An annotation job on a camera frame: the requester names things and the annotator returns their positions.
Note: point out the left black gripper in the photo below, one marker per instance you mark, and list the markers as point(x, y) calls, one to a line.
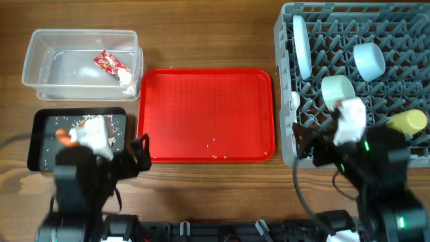
point(132, 167)

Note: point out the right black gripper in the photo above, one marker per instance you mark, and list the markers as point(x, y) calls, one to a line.
point(323, 140)

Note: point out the rice and food leftovers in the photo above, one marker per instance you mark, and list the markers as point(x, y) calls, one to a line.
point(109, 128)

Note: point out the white plastic spoon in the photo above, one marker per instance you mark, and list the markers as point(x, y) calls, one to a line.
point(295, 105)

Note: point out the pale green bowl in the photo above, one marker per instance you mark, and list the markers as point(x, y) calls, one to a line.
point(335, 88)

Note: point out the orange carrot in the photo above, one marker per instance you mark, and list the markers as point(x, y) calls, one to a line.
point(63, 137)

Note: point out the white tissue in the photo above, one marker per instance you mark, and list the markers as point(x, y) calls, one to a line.
point(125, 76)

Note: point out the yellow plastic cup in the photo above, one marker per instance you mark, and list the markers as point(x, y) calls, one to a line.
point(409, 122)

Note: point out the light blue bowl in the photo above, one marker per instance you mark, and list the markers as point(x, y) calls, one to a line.
point(369, 61)

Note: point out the light blue plate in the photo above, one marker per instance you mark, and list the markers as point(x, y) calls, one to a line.
point(302, 46)

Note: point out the red snack wrapper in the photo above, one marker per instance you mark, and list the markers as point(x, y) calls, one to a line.
point(110, 64)

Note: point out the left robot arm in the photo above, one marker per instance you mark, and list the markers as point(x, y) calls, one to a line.
point(84, 181)

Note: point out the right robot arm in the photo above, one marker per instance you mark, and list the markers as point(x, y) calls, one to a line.
point(377, 166)

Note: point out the grey dishwasher rack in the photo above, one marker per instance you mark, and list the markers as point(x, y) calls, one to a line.
point(401, 31)

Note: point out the red plastic tray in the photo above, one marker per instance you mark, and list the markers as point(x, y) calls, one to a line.
point(207, 115)

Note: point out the black plastic tray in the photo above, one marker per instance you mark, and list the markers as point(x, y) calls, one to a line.
point(43, 144)

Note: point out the clear plastic bin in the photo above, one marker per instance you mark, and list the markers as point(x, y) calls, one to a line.
point(59, 64)

